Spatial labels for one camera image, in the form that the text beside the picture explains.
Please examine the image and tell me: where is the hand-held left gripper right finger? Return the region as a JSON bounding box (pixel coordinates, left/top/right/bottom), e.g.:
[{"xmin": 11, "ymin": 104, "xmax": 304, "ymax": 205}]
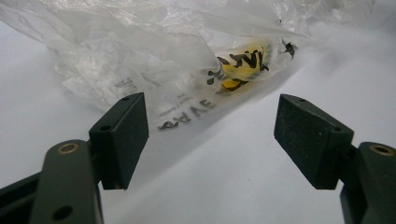
[{"xmin": 274, "ymin": 93, "xmax": 355, "ymax": 190}]

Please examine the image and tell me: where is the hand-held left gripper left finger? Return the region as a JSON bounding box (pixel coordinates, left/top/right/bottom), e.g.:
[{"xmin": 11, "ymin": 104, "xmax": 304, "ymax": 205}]
[{"xmin": 88, "ymin": 91, "xmax": 150, "ymax": 190}]

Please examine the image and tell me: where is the clear smiley print plastic bag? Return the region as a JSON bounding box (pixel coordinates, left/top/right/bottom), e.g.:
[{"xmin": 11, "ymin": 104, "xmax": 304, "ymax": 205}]
[{"xmin": 0, "ymin": 0, "xmax": 378, "ymax": 133}]

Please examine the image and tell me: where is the white table mat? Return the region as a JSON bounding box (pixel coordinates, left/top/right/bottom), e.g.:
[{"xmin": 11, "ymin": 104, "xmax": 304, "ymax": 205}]
[{"xmin": 0, "ymin": 0, "xmax": 396, "ymax": 224}]

